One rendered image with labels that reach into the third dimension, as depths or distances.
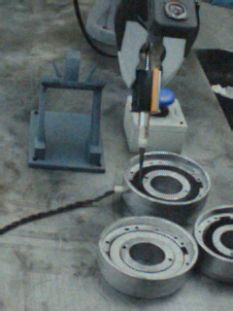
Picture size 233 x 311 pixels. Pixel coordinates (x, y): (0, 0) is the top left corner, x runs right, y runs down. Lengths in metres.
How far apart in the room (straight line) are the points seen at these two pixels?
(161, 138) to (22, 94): 0.23
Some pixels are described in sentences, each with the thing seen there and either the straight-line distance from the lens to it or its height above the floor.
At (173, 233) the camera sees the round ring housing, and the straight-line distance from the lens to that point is 0.72.
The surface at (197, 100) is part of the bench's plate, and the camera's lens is 1.04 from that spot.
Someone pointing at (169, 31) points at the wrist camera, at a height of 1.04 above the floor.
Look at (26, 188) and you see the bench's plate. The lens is 0.80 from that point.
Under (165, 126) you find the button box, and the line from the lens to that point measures 0.87.
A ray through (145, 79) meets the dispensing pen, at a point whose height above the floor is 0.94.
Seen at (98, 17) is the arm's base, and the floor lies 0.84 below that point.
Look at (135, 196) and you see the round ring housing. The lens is 0.76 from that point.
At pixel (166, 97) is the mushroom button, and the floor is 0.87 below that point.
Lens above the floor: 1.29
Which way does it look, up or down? 31 degrees down
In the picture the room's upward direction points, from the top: 10 degrees clockwise
